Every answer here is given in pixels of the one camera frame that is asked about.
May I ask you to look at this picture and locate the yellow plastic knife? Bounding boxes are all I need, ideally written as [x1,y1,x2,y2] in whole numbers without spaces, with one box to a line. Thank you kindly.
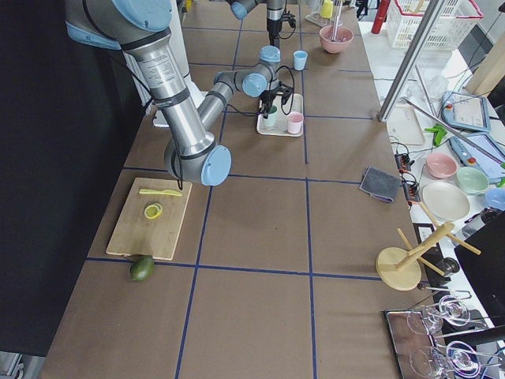
[138,189,182,197]

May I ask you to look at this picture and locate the spare cream tray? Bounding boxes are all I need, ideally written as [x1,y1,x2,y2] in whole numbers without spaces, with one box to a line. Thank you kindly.
[387,104,425,146]

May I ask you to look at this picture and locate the yellow cup on rack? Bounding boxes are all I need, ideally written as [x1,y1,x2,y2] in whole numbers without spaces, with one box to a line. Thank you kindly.
[320,0,334,20]

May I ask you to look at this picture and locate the white plastic basket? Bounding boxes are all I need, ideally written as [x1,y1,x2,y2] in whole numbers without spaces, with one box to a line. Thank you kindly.
[383,0,484,52]

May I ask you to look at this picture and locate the green bowl on side table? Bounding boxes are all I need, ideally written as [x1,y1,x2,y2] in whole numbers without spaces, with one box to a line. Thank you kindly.
[456,167,489,194]

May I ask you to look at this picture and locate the tray of wine glasses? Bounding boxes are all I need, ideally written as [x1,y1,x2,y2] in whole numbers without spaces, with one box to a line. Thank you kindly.
[383,291,504,378]

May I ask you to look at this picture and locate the grey folded cloth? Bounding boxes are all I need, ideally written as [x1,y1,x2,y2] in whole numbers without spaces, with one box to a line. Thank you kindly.
[359,166,401,203]

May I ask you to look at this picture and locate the blue teach pendant tablet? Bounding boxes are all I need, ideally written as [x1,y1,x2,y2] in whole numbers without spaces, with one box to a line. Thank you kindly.
[441,91,491,132]

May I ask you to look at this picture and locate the wooden mug tree stand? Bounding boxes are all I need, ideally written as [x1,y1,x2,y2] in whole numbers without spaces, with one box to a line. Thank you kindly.
[376,202,481,291]

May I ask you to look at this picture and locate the pink plastic cup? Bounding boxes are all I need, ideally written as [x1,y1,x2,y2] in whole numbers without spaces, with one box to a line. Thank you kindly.
[286,111,304,135]

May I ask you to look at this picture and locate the blue bowl on side table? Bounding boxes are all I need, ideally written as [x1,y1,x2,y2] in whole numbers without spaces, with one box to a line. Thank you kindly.
[484,188,505,211]

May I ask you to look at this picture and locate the black braided cable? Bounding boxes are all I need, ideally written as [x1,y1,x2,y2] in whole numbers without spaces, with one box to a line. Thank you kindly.
[220,65,297,118]

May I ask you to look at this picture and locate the red bottle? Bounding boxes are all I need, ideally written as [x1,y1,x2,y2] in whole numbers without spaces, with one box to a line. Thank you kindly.
[371,0,391,34]

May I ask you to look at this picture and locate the cream plate on side table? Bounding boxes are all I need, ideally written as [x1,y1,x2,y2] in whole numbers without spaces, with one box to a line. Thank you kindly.
[421,182,470,221]

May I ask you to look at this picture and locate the pink bowl with ice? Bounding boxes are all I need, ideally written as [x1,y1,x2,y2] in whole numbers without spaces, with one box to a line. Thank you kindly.
[319,25,354,54]

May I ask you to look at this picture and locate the lemon slices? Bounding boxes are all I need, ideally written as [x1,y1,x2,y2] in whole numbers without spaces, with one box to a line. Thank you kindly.
[144,202,163,220]

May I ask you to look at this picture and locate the cream rectangular rabbit tray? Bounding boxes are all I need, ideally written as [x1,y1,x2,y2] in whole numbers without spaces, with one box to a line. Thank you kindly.
[256,93,304,137]

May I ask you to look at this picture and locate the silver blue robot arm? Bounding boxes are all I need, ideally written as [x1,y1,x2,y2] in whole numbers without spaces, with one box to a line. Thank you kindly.
[65,1,294,186]

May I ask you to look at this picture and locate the metal scoop handle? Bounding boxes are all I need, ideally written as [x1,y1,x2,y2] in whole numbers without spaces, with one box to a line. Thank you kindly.
[331,0,343,42]

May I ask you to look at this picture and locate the green avocado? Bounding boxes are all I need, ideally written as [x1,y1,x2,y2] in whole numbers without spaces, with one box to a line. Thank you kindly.
[129,255,155,282]

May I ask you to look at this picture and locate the green plastic cup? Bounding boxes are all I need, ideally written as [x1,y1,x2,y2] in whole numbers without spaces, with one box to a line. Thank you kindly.
[263,112,277,129]

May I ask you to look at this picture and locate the blue plastic cup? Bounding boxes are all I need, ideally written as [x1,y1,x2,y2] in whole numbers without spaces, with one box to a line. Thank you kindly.
[293,51,308,71]

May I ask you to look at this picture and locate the pink bowl on side table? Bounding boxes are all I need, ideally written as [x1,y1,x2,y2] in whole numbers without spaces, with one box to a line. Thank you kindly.
[426,152,458,179]

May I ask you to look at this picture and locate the wooden cutting board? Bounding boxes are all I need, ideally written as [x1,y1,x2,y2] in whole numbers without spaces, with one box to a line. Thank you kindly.
[106,178,192,261]

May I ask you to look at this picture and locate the aluminium frame post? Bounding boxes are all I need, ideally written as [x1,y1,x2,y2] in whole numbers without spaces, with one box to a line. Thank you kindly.
[378,0,445,122]

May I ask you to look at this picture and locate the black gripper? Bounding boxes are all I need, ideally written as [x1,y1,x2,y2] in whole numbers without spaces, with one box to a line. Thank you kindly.
[260,87,293,118]

